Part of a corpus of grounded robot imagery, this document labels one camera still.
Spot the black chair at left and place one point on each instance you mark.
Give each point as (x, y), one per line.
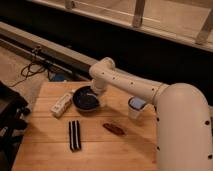
(12, 106)

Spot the blue object on floor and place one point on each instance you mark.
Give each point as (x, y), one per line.
(57, 78)

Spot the dark blue ceramic bowl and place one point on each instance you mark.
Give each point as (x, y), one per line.
(85, 99)

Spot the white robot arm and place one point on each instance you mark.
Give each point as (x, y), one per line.
(184, 133)

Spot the white cup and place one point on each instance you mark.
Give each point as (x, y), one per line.
(132, 113)

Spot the blue cloth in cup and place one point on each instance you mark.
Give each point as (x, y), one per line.
(137, 103)

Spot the red brown snack bar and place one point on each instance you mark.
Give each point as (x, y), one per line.
(113, 128)

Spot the black white striped block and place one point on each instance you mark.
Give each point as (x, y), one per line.
(74, 135)

